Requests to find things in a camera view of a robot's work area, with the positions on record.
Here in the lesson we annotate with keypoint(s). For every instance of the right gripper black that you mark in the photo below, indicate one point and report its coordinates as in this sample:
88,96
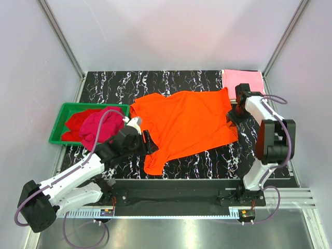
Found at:
230,116

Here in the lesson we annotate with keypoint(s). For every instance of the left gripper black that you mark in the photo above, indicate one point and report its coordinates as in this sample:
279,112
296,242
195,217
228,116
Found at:
149,147

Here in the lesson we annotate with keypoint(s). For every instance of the orange t shirt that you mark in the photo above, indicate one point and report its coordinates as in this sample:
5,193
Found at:
184,124

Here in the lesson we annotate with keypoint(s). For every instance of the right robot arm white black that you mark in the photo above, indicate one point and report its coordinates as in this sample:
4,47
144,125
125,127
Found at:
275,144

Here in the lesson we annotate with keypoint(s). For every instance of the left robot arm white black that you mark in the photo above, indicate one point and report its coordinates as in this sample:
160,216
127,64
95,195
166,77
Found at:
41,203

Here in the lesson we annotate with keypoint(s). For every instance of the pink folded t shirt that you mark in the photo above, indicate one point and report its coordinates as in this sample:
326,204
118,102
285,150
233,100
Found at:
232,78

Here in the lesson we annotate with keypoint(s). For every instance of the magenta t shirt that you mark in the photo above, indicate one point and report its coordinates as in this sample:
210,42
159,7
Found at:
111,124

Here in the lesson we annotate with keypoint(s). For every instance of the black marble pattern mat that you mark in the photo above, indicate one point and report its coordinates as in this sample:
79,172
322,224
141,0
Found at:
232,161

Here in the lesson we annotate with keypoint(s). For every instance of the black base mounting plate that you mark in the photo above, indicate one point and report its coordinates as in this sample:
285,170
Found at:
181,197

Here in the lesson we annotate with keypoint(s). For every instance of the red t shirt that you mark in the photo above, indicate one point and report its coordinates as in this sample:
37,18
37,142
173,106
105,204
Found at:
74,124

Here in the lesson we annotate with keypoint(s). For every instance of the green plastic bin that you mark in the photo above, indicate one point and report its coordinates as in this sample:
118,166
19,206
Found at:
66,112

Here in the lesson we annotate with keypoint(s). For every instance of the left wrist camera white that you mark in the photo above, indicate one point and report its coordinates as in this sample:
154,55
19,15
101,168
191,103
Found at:
134,122

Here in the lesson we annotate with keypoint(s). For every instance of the left aluminium corner post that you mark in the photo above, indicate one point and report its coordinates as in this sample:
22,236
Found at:
61,38

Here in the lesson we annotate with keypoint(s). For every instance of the aluminium corner post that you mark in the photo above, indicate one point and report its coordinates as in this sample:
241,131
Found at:
303,4
61,38

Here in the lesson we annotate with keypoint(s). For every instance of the aluminium frame rail front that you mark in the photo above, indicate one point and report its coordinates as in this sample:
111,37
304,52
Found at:
77,212

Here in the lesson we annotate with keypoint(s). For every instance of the right aluminium corner post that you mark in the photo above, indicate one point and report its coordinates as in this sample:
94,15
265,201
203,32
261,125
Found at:
303,4

